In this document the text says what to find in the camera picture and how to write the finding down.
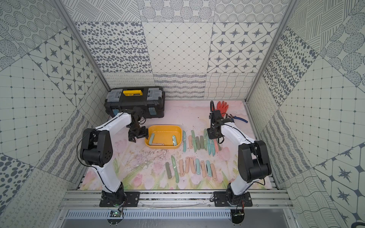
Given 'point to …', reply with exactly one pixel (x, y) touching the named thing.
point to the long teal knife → (184, 147)
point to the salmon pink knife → (216, 145)
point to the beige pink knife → (181, 168)
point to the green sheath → (197, 143)
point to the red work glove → (222, 107)
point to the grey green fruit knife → (202, 142)
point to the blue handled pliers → (235, 117)
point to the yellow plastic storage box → (164, 137)
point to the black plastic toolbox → (151, 99)
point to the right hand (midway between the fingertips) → (215, 136)
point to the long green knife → (174, 166)
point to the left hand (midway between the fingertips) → (147, 139)
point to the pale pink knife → (187, 164)
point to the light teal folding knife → (174, 140)
